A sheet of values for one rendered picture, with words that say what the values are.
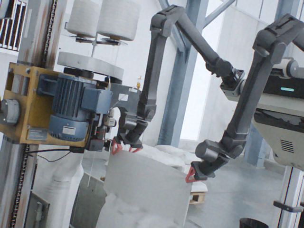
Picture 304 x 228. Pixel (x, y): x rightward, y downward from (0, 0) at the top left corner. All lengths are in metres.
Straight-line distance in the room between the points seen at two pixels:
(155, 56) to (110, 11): 0.25
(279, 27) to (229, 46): 7.94
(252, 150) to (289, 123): 8.69
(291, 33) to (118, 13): 0.70
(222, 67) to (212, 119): 7.27
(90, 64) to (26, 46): 0.34
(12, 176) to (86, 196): 0.90
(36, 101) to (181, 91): 6.08
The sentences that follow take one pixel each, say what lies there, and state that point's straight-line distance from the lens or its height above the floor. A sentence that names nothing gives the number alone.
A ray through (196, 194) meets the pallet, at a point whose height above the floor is 0.13.
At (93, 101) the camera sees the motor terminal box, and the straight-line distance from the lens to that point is 1.48.
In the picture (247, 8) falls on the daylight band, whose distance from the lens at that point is 9.72.
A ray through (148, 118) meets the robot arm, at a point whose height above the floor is 1.22.
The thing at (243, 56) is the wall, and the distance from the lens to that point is 9.69.
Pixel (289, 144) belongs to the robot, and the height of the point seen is 1.23.
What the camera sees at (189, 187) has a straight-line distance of 1.52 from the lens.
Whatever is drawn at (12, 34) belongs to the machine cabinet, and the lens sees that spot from 4.65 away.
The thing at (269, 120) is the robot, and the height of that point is 1.32.
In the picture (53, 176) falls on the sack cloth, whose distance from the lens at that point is 2.13.
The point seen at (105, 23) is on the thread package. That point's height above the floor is 1.57.
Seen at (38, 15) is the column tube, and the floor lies 1.55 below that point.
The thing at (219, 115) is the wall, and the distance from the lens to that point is 9.25.
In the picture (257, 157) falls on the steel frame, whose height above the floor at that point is 0.24.
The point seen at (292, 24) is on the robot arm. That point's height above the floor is 1.61.
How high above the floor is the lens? 1.33
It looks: 3 degrees down
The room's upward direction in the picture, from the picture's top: 12 degrees clockwise
